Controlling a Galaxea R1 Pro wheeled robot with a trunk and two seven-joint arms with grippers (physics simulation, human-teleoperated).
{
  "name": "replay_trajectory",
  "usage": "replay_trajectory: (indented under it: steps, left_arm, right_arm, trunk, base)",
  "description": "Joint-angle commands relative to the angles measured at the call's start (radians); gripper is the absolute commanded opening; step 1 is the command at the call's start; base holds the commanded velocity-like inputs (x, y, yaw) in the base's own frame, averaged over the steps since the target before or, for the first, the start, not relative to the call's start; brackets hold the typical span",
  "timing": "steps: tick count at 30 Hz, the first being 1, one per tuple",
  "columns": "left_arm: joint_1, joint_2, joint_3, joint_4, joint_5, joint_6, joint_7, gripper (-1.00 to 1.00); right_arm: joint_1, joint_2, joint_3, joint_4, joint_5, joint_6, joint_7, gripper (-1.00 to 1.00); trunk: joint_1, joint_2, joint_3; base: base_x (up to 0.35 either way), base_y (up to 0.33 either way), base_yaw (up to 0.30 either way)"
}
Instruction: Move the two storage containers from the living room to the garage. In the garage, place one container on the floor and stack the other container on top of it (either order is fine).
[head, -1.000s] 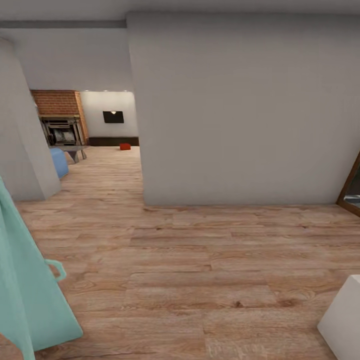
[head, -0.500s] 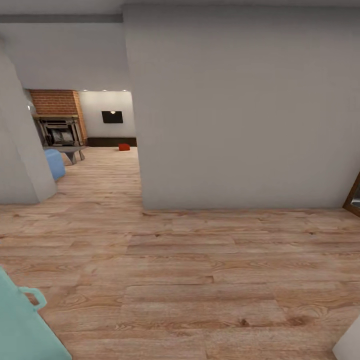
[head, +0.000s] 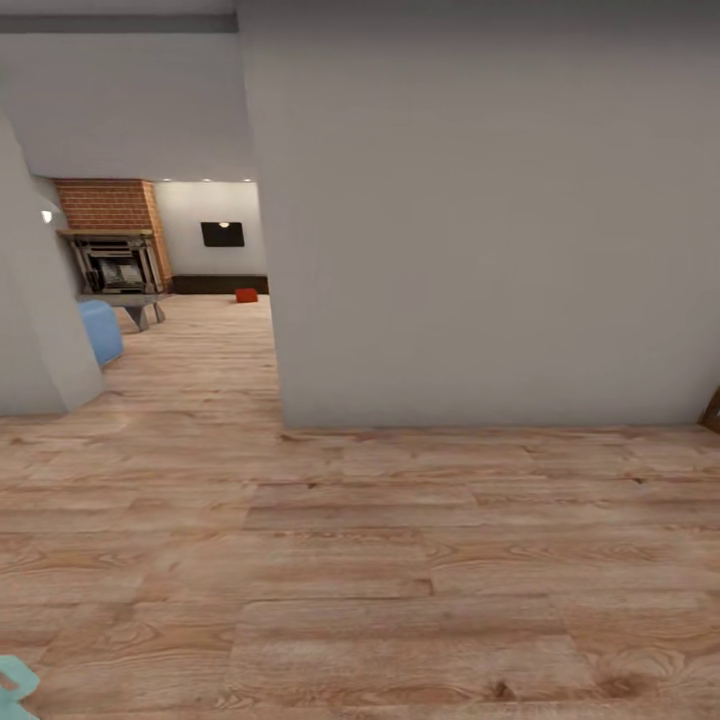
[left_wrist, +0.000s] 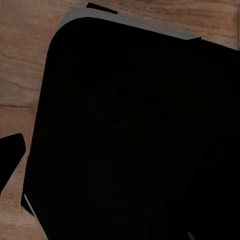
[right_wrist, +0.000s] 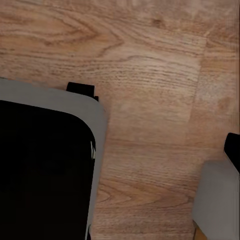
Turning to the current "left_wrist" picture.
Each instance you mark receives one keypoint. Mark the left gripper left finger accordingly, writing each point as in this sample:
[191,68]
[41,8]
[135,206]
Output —
[12,149]

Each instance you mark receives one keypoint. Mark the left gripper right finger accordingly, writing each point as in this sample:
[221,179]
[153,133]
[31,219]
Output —
[232,149]

